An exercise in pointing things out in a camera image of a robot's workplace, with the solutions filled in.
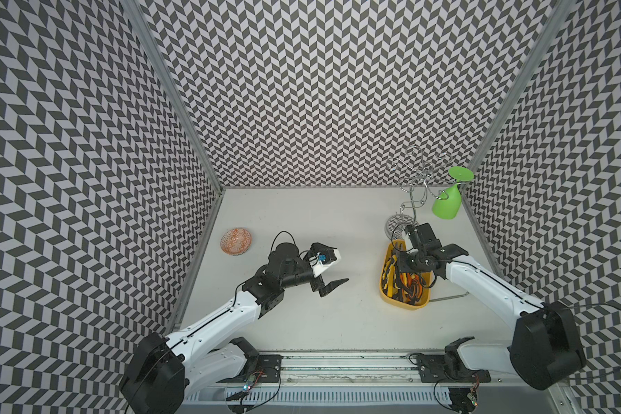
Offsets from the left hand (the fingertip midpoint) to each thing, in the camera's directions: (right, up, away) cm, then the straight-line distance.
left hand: (338, 264), depth 74 cm
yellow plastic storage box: (+21, -14, +8) cm, 26 cm away
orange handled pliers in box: (+25, -10, +11) cm, 29 cm away
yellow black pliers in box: (+17, -6, +7) cm, 20 cm away
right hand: (+22, -3, +12) cm, 25 cm away
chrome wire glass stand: (+25, +28, +7) cm, 38 cm away
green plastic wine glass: (+37, +16, +9) cm, 41 cm away
